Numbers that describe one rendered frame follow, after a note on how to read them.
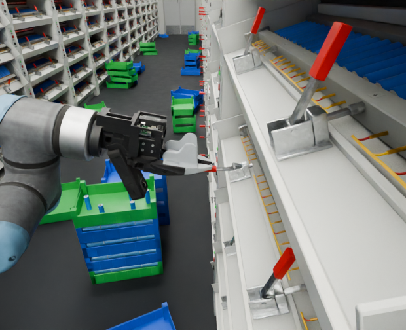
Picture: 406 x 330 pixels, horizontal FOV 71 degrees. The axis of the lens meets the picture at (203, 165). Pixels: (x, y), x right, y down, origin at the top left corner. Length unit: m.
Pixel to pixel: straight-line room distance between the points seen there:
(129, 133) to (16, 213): 0.20
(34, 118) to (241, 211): 0.36
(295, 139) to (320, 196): 0.05
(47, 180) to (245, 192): 0.36
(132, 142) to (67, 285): 1.02
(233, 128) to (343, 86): 0.46
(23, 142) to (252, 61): 0.39
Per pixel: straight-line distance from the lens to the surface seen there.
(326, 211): 0.17
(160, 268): 1.33
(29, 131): 0.53
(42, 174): 0.58
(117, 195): 1.27
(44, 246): 1.64
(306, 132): 0.22
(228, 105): 0.68
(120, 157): 0.52
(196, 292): 1.29
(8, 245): 0.49
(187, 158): 0.50
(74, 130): 0.51
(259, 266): 0.40
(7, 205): 0.52
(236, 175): 0.54
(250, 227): 0.45
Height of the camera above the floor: 1.06
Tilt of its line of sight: 31 degrees down
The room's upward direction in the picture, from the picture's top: straight up
